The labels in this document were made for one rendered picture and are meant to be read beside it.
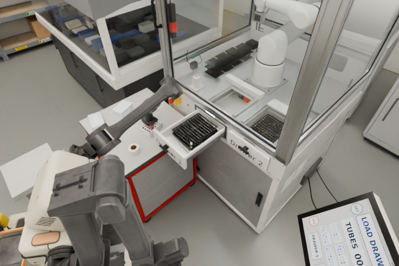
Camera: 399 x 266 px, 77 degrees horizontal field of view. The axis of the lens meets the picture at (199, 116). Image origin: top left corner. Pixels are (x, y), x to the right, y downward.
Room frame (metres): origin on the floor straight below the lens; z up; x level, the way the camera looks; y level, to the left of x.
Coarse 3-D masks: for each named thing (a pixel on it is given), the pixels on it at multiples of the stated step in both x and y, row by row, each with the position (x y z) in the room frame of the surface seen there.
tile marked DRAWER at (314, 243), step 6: (312, 234) 0.39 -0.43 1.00; (318, 234) 0.38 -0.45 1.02; (312, 240) 0.36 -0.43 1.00; (318, 240) 0.36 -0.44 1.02; (312, 246) 0.34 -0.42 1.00; (318, 246) 0.34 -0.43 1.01; (312, 252) 0.32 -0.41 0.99; (318, 252) 0.32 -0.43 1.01; (312, 258) 0.30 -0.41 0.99; (318, 258) 0.30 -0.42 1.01
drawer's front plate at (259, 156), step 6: (228, 132) 1.01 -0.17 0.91; (234, 132) 0.99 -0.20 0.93; (228, 138) 1.01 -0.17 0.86; (234, 138) 0.97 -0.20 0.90; (240, 138) 0.95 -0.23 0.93; (240, 144) 0.94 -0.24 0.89; (246, 144) 0.91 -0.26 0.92; (252, 150) 0.87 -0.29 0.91; (258, 150) 0.86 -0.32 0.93; (246, 156) 0.90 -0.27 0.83; (252, 156) 0.87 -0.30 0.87; (258, 156) 0.84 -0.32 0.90; (264, 156) 0.82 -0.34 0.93; (258, 162) 0.84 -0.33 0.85; (264, 162) 0.81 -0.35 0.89; (264, 168) 0.80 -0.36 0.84
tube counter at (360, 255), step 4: (360, 252) 0.28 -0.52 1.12; (352, 256) 0.28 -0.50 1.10; (356, 256) 0.27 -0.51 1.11; (360, 256) 0.27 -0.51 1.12; (364, 256) 0.27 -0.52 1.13; (352, 260) 0.27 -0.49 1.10; (356, 260) 0.26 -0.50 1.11; (360, 260) 0.26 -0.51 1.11; (364, 260) 0.26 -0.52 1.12; (356, 264) 0.25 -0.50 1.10; (360, 264) 0.25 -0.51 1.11; (364, 264) 0.25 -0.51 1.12
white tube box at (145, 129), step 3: (144, 126) 1.19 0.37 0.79; (156, 126) 1.18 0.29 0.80; (159, 126) 1.19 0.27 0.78; (162, 126) 1.21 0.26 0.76; (141, 129) 1.16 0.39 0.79; (144, 129) 1.15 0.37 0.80; (147, 129) 1.15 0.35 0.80; (144, 132) 1.15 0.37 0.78; (147, 132) 1.13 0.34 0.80; (150, 132) 1.13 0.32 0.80; (147, 135) 1.13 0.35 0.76; (150, 135) 1.12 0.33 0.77
